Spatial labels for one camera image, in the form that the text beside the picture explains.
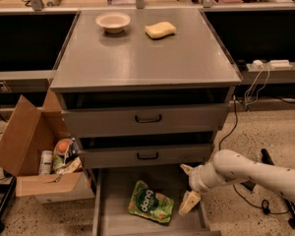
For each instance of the open cardboard box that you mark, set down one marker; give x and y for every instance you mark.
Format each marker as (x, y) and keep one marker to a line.
(30, 132)

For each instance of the yellow sponge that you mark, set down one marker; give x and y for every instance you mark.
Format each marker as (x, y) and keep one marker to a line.
(160, 30)

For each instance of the grey middle drawer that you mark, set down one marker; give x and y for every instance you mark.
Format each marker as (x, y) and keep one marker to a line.
(138, 156)

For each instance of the white small plug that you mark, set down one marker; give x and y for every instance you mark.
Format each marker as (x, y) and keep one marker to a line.
(257, 63)

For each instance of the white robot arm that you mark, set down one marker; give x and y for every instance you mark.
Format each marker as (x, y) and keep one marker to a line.
(228, 167)

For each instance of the green rice chip bag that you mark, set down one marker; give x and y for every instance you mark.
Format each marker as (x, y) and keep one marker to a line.
(150, 204)

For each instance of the black metal floor rail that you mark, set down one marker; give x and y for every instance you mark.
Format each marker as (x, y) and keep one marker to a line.
(280, 180)

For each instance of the snack bags in box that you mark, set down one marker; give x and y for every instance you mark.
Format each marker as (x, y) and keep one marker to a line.
(65, 157)

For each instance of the white can in box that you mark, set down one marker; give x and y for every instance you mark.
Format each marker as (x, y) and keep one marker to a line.
(45, 162)

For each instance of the white power strip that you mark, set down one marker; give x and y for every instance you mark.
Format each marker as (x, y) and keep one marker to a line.
(280, 65)

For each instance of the white paper bowl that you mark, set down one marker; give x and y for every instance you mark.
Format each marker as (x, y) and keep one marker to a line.
(113, 22)

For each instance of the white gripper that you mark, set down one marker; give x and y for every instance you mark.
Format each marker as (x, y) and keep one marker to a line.
(196, 179)

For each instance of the grey top drawer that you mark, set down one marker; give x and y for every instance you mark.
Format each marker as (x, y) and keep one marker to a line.
(148, 120)

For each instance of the grey drawer cabinet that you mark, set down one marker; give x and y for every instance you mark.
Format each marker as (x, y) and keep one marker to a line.
(130, 69)

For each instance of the grey open bottom drawer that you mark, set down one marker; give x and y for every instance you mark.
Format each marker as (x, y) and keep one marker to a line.
(113, 192)

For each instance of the black left frame leg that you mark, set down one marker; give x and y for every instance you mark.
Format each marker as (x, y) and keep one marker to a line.
(0, 207)

